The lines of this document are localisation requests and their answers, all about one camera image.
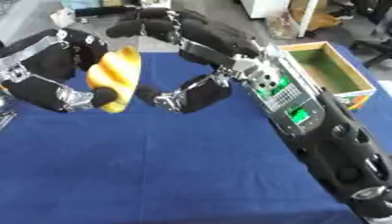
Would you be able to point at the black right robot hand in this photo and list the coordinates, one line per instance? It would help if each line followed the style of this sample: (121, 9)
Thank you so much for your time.
(204, 32)

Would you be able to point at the tan cardboard box green inside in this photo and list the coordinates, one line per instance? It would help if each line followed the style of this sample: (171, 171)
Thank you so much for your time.
(329, 68)

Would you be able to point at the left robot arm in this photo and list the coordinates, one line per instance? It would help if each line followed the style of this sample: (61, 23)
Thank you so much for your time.
(6, 110)

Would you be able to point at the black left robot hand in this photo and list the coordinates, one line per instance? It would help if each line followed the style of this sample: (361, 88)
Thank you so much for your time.
(48, 59)

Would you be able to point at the white cabinet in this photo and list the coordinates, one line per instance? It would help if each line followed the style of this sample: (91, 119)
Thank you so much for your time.
(263, 7)

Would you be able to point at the black office chair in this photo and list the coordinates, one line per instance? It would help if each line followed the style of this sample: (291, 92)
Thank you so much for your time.
(375, 38)

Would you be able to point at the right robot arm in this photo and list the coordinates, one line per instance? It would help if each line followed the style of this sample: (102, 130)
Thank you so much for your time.
(316, 122)

